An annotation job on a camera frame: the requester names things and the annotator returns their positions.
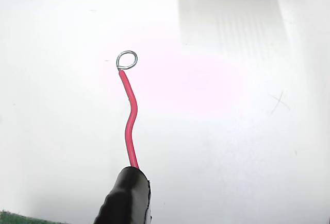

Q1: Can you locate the large green sponge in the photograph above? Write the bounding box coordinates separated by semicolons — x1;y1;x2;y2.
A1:
0;210;71;224

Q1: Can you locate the red wire with metal loop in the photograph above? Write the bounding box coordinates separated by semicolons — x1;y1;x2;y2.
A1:
115;50;140;170

